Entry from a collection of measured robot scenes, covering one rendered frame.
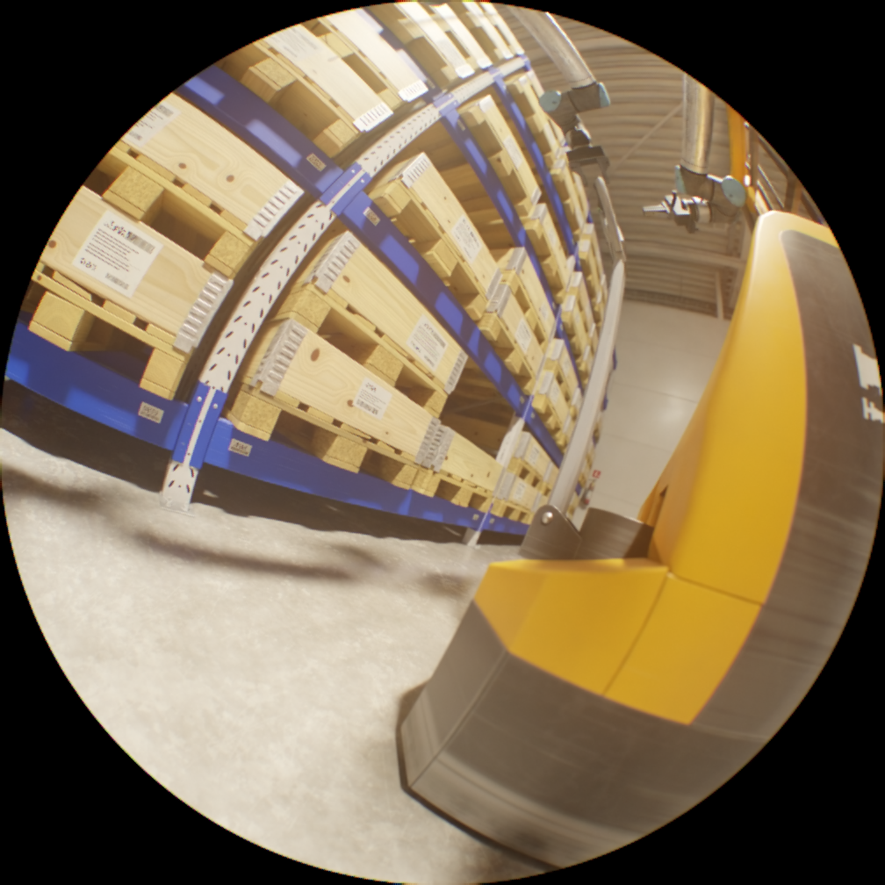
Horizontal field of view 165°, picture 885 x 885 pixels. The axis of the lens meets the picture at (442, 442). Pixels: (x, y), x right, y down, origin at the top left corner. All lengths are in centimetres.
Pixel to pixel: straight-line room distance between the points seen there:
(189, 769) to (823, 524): 61
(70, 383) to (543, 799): 111
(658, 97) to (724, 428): 741
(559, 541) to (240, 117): 141
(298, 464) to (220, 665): 74
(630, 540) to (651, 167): 801
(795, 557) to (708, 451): 12
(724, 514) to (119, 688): 62
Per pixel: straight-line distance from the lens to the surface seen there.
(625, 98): 772
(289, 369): 91
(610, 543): 57
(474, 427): 260
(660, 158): 814
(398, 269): 126
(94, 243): 93
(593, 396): 70
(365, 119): 129
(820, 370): 38
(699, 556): 26
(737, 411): 30
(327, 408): 99
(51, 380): 98
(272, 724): 47
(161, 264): 88
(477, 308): 156
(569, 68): 117
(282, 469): 105
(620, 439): 651
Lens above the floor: 39
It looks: 6 degrees up
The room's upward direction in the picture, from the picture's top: 23 degrees clockwise
